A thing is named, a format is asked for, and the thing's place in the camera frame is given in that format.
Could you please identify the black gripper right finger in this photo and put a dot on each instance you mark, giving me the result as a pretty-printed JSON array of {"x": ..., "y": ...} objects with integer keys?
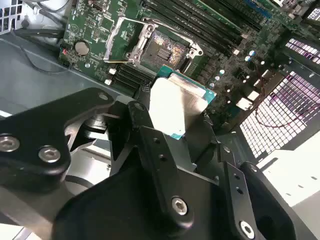
[{"x": 232, "y": 172}]

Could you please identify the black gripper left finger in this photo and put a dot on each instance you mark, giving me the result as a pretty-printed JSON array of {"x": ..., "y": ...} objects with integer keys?
[{"x": 37, "y": 130}]

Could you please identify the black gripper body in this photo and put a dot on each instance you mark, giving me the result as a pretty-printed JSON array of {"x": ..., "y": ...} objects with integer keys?
[{"x": 112, "y": 212}]

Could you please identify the silver topped CPU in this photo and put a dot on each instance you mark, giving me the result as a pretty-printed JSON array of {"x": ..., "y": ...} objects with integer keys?
[{"x": 175, "y": 105}]

